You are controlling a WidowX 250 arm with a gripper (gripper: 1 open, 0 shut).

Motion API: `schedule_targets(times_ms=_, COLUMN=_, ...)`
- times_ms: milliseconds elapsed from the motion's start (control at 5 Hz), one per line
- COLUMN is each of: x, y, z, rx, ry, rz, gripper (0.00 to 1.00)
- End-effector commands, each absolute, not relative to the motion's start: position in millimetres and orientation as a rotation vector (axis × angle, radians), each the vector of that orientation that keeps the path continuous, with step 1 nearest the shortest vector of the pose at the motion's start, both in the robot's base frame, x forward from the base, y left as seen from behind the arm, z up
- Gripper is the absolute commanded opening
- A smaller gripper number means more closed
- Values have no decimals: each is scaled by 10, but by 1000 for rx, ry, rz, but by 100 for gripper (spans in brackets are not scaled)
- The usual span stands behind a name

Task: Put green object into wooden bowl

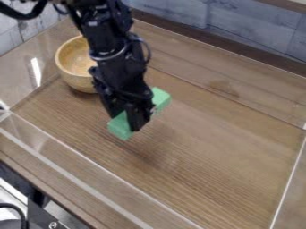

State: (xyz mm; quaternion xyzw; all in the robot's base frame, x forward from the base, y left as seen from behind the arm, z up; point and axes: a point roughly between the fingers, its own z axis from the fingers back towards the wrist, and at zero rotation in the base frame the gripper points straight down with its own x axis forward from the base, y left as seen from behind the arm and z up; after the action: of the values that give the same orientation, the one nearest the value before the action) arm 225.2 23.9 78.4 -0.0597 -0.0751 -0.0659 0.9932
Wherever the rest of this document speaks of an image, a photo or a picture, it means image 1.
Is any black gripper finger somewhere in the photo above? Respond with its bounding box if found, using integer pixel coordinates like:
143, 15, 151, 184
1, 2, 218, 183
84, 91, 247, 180
95, 81, 124, 118
124, 101, 155, 131

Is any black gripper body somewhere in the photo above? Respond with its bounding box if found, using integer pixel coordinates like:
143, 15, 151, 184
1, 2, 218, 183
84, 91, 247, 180
87, 37, 153, 105

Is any green rectangular block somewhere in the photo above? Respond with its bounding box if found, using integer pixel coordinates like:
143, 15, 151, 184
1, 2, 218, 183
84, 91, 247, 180
108, 87, 172, 140

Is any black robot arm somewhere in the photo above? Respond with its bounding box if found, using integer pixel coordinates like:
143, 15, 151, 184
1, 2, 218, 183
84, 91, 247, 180
0, 0, 153, 131

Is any wooden bowl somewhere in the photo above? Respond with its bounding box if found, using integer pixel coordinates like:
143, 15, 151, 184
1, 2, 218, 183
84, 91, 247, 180
53, 36, 96, 94

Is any clear acrylic enclosure wall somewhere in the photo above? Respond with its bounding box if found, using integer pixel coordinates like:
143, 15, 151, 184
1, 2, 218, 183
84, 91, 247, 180
0, 11, 306, 229

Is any black cable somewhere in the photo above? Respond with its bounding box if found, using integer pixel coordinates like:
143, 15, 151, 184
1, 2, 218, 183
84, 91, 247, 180
0, 203, 28, 229

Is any black metal bracket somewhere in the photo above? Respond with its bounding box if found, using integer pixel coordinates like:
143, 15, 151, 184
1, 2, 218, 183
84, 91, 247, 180
27, 199, 69, 229

